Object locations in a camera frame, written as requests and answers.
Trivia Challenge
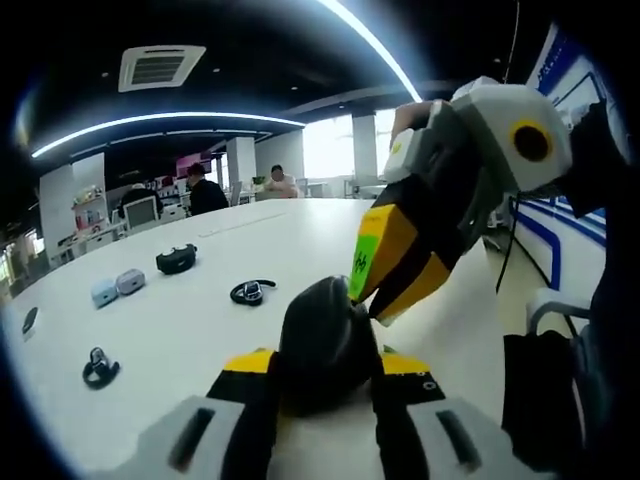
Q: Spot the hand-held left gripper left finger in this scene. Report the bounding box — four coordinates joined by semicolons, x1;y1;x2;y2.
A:
133;348;281;480

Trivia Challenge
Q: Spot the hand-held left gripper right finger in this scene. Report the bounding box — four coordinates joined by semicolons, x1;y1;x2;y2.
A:
372;349;532;480

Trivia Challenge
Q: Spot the black oval earbud case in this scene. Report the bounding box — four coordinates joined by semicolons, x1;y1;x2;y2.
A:
277;274;384;419

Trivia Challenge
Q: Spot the black ear-hook earbud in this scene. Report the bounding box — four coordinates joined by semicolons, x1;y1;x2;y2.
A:
229;278;278;306
82;346;121;390

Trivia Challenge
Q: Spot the black googly-eyed earbud case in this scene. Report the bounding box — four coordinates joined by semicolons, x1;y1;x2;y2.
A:
155;243;199;275

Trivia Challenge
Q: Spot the greyish lilac earbud case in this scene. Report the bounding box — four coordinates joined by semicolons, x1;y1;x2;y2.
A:
115;268;146;296

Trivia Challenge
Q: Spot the light blue earbud case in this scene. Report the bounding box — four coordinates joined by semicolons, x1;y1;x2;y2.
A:
90;278;120;308

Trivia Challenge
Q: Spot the person's right hand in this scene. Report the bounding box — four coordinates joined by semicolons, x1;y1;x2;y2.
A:
391;98;454;144

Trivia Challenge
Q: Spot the grey office chair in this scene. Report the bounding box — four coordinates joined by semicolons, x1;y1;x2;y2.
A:
524;287;594;336

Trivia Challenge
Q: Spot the ceiling light strip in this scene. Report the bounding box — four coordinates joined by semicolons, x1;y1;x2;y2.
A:
30;112;306;159
319;0;421;101

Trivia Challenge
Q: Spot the person's dark shirt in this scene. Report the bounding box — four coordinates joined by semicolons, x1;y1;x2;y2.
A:
564;89;640;480

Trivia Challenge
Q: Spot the pink monitor screen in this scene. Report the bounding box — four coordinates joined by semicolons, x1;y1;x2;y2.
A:
175;152;214;176

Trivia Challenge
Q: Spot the white office chair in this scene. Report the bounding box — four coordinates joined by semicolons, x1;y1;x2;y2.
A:
122;195;160;231

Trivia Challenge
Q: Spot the pink display shelf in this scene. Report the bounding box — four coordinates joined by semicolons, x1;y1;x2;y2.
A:
71;185;109;236

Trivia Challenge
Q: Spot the ceiling air conditioner vent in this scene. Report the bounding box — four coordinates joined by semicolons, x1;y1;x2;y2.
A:
118;44;207;94

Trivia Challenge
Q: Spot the black cable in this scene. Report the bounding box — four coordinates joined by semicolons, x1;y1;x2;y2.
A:
494;189;524;295

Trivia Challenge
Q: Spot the blue white wall poster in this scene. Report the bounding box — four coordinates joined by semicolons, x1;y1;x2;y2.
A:
514;22;616;291

